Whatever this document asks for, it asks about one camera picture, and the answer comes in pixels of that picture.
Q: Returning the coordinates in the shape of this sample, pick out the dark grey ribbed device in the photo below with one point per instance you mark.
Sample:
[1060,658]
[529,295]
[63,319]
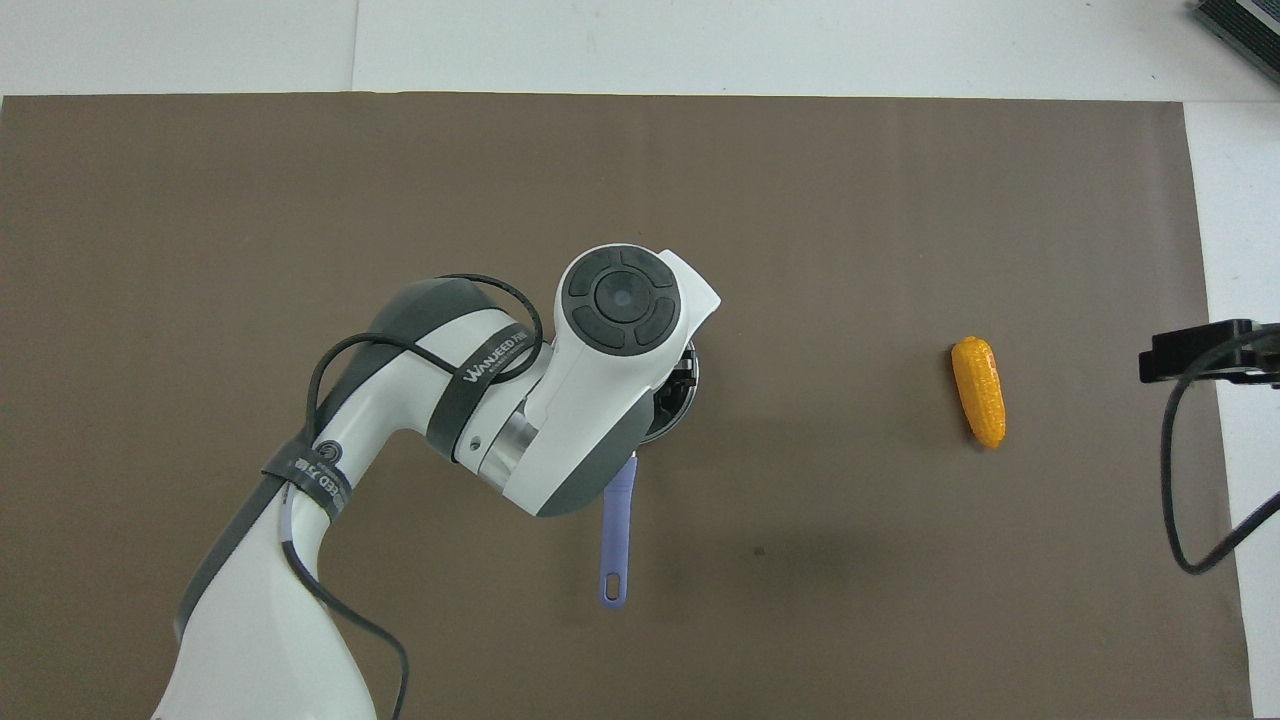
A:
[1245,25]

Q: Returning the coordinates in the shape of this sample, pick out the brown paper table mat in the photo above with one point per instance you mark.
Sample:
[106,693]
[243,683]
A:
[300,170]

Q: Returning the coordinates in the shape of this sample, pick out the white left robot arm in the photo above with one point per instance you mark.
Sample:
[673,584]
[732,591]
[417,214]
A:
[590,400]

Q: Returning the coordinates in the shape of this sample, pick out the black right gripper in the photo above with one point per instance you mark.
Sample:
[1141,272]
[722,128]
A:
[1205,352]

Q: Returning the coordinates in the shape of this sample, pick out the yellow plastic corn cob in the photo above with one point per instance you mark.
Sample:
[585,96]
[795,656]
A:
[978,390]

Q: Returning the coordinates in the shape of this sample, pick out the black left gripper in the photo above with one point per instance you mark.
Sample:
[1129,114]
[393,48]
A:
[682,372]

